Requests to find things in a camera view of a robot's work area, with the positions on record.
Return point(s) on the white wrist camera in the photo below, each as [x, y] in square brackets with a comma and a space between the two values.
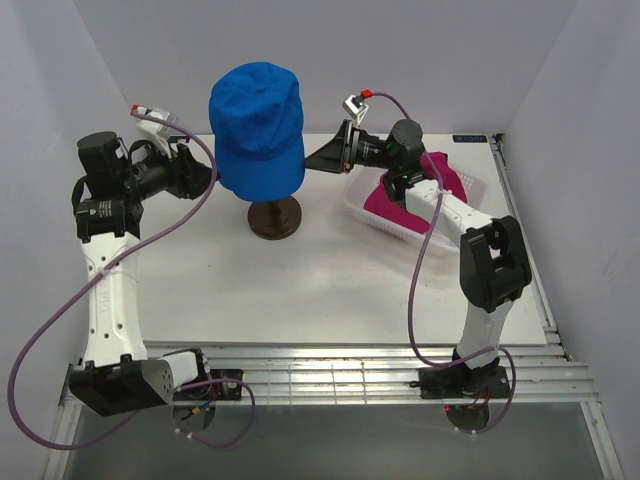
[156, 126]
[356, 107]

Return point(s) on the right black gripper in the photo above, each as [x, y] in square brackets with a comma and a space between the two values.
[340, 153]

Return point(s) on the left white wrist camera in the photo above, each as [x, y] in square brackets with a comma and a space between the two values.
[156, 126]

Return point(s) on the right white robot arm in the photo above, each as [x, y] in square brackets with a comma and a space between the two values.
[494, 266]

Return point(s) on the magenta cap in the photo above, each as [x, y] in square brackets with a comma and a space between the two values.
[379, 203]

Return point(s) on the aluminium frame rails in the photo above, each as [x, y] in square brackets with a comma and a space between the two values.
[320, 320]

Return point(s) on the white plastic basket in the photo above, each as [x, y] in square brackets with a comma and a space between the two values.
[360, 205]

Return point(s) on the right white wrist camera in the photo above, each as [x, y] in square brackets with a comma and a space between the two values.
[356, 107]

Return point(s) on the dark round wooden stand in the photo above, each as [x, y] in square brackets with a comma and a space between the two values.
[275, 220]

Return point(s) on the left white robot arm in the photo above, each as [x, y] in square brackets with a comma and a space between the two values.
[117, 376]

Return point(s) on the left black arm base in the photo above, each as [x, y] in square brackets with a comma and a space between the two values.
[224, 391]

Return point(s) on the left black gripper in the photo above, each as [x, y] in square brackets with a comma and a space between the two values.
[189, 178]

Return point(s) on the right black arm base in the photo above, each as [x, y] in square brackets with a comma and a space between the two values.
[450, 383]

